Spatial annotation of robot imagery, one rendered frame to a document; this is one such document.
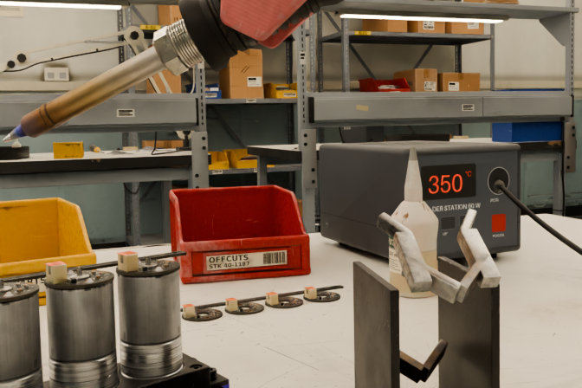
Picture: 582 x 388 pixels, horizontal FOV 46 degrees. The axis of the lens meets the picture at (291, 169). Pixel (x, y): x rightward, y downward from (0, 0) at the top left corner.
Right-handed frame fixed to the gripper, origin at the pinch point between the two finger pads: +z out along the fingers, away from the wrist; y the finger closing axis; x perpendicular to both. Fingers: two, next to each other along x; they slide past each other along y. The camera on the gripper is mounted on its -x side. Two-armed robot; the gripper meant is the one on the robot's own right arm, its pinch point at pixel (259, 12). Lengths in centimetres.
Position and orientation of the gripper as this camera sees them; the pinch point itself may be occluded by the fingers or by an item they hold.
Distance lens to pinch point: 21.8
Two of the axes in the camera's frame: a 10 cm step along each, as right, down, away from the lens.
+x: 8.9, 4.4, -0.7
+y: -1.2, 0.8, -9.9
